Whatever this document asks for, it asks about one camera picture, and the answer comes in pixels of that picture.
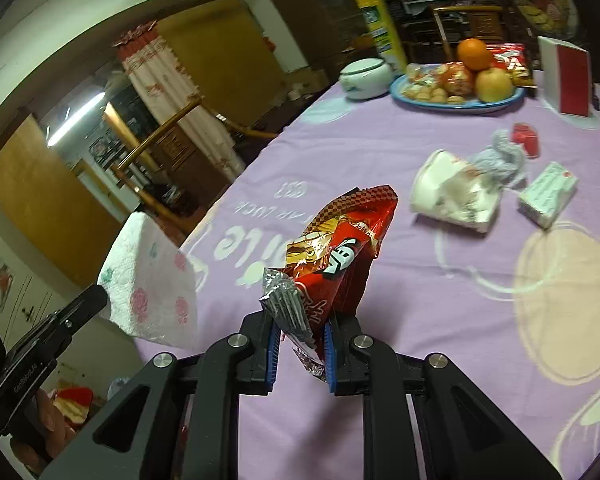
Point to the carved wooden armchair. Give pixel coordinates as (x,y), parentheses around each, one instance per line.
(480,25)

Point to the yellow canister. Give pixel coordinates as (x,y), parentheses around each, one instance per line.
(380,25)

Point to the white cabinet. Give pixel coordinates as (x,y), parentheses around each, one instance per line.
(25,290)

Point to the red snack wrapper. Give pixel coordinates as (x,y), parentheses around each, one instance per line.
(340,255)

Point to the white and red box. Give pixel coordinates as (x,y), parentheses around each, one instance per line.
(572,80)

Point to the small white carton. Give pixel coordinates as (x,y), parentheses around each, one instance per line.
(547,195)

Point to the blue fruit plate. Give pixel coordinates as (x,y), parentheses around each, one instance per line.
(480,106)

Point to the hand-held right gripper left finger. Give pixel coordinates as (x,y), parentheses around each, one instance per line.
(273,365)

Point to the crushed white paper cup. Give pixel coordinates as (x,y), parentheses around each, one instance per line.
(445,195)

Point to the floral curtain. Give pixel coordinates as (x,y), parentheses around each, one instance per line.
(150,65)

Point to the purple printed tablecloth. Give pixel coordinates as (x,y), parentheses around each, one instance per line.
(430,310)

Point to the person's left hand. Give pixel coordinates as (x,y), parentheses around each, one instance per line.
(50,415)

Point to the red and gold fabric bag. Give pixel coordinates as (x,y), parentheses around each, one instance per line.
(75,400)

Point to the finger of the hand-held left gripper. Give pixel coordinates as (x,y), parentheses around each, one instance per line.
(82,305)

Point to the pile of walnuts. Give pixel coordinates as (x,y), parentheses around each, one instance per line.
(430,94)

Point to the small red plastic item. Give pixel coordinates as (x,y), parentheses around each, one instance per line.
(525,137)

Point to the round cartoon picture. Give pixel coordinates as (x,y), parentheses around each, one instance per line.
(540,0)

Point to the white ceramic jar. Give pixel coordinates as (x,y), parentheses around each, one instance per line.
(365,77)

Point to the large brown board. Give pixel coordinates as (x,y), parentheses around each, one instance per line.
(40,200)

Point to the grey crumpled tissue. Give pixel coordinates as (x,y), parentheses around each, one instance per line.
(500,160)

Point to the red snack packet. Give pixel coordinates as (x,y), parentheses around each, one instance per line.
(512,57)

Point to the wooden chair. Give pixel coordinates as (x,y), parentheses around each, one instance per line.
(165,127)

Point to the yellow apple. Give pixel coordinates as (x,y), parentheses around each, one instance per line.
(494,85)

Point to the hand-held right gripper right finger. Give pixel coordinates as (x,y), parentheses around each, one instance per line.
(330,360)

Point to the white floral paper towel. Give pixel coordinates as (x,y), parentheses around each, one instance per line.
(150,280)

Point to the plastic wrapped orange fruit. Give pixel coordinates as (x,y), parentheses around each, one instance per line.
(455,79)

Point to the orange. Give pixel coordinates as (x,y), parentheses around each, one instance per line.
(474,54)

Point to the ceiling tube light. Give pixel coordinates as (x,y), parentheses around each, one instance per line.
(75,115)

